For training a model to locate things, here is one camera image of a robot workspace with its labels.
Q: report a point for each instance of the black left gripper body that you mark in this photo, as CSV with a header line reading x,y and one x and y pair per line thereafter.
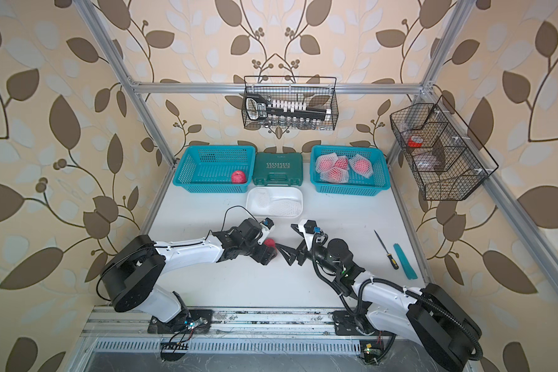
x,y
246,248

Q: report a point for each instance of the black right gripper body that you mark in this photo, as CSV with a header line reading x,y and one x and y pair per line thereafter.
x,y
319,256

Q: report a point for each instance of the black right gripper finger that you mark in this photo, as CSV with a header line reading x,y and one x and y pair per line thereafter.
x,y
301,254
288,253

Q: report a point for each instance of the red apple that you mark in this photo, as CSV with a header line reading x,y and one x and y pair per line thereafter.
x,y
270,243
238,177

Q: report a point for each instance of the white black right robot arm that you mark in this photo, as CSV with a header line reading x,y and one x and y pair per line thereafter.
x,y
427,316

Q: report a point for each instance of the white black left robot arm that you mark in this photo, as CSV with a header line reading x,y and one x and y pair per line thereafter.
x,y
131,277

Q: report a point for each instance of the white plastic tray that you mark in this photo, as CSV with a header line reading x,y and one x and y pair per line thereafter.
x,y
275,193

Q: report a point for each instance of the black yellow screwdriver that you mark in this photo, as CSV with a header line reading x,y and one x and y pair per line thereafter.
x,y
391,259

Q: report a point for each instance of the teal flat tool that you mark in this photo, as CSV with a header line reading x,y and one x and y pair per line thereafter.
x,y
405,264

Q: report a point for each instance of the teal right plastic basket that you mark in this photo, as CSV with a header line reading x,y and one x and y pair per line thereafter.
x,y
356,185

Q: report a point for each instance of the teal plastic basket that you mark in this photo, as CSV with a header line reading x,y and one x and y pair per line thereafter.
x,y
208,169
356,185

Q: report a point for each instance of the green plastic tool case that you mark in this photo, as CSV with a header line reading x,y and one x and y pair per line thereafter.
x,y
278,169

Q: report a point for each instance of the teal left plastic basket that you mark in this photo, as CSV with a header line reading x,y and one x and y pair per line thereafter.
x,y
208,169

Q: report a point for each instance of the netted apple front middle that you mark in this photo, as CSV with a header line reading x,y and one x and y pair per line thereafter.
x,y
335,175

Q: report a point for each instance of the netted apple back middle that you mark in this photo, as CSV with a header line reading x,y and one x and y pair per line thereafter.
x,y
342,163

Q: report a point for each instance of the black white tool in basket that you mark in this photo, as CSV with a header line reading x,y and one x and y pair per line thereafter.
x,y
258,108

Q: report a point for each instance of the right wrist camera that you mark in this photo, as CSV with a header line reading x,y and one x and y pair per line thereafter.
x,y
310,232

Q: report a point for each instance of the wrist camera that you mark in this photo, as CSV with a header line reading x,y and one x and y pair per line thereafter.
x,y
266,226
310,232

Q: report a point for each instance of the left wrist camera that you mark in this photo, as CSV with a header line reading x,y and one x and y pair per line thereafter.
x,y
266,226

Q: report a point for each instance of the red object in wire basket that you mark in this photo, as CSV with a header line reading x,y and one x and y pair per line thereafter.
x,y
414,142

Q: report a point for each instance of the black wire basket back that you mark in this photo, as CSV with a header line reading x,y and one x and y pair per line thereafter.
x,y
315,91

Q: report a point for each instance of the black wire basket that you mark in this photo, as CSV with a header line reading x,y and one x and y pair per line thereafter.
x,y
315,91
453,161

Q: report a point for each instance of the black wire basket right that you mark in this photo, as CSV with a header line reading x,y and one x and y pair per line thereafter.
x,y
453,161

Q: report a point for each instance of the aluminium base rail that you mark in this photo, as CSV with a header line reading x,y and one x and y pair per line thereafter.
x,y
228,322

